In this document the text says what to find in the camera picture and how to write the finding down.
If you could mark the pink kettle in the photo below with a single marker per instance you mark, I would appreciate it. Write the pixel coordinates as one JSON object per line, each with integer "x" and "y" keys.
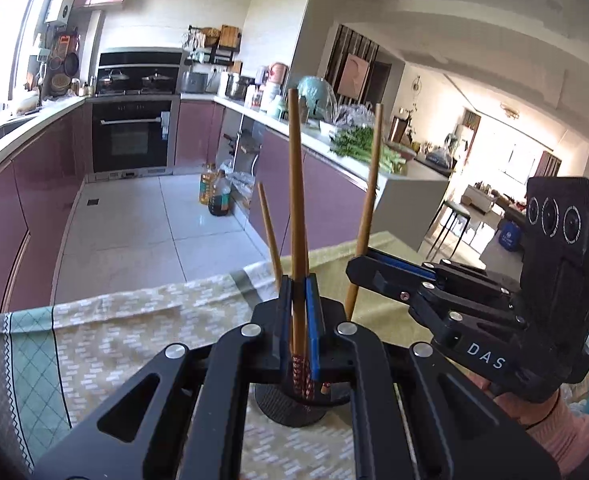
{"x": 278, "y": 72}

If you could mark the black wall rack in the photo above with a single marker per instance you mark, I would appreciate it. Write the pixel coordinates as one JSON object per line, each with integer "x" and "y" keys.
{"x": 209, "y": 52}

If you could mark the bunch of green vegetables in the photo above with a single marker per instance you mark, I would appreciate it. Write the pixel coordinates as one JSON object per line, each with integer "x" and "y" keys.
{"x": 364, "y": 147}

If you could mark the white kitchen countertop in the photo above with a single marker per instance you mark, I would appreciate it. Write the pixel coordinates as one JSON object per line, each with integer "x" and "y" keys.
{"x": 414, "y": 170}
{"x": 4, "y": 147}

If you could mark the steel stockpot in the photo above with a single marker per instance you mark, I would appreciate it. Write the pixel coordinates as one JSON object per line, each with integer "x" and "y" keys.
{"x": 237, "y": 87}

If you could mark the hanging kitchen utensils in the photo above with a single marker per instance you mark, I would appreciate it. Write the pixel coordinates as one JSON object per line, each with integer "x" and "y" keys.
{"x": 67, "y": 62}

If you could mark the framed wall picture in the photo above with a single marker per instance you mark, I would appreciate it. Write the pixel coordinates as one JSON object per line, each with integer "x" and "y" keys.
{"x": 354, "y": 77}

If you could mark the black mesh utensil holder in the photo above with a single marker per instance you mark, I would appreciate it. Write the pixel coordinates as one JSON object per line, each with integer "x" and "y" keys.
{"x": 294, "y": 415}

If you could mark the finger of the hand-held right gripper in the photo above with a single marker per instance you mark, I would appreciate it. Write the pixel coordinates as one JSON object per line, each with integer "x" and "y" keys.
{"x": 404, "y": 264}
{"x": 379, "y": 276}

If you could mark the patchwork green yellow tablecloth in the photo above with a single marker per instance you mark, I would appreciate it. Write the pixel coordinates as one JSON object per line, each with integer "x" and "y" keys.
{"x": 124, "y": 340}

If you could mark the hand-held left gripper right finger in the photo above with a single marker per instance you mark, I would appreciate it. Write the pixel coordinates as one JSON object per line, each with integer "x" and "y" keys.
{"x": 314, "y": 325}

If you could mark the wooden chopstick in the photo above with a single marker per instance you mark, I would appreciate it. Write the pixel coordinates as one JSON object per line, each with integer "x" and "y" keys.
{"x": 372, "y": 185}
{"x": 297, "y": 185}
{"x": 269, "y": 235}

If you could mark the clear plastic bag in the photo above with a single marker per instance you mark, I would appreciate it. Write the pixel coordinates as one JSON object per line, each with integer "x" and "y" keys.
{"x": 352, "y": 112}

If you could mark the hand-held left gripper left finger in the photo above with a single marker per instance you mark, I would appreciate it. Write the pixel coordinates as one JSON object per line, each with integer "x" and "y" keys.
{"x": 288, "y": 315}

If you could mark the crumpled plastic bags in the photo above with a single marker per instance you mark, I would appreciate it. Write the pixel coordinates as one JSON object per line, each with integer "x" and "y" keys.
{"x": 239, "y": 182}

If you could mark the black stool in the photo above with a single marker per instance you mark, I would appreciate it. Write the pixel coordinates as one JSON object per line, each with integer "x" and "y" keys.
{"x": 449, "y": 209}

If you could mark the dark cooking pot with lid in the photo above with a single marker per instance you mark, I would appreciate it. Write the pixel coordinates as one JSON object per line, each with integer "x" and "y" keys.
{"x": 155, "y": 80}
{"x": 112, "y": 79}

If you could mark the yellow cooking oil bottle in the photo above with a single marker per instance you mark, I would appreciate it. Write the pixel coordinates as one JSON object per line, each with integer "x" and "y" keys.
{"x": 204, "y": 185}

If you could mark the black range hood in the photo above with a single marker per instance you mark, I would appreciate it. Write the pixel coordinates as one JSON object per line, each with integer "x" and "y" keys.
{"x": 139, "y": 59}

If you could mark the pink base cabinets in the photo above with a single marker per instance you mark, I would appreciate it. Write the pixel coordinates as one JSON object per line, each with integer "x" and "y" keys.
{"x": 39, "y": 185}
{"x": 324, "y": 185}

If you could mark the black built-in oven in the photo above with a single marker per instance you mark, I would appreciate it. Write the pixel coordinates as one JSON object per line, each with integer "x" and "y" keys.
{"x": 134, "y": 135}

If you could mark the wooden cutting board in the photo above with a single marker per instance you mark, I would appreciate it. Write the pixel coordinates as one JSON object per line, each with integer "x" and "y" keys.
{"x": 229, "y": 37}

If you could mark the blue bag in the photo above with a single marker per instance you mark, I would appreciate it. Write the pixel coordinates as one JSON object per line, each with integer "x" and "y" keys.
{"x": 509, "y": 237}

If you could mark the dark sauce bottle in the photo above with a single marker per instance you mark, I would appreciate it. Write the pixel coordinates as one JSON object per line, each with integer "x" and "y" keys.
{"x": 219, "y": 195}

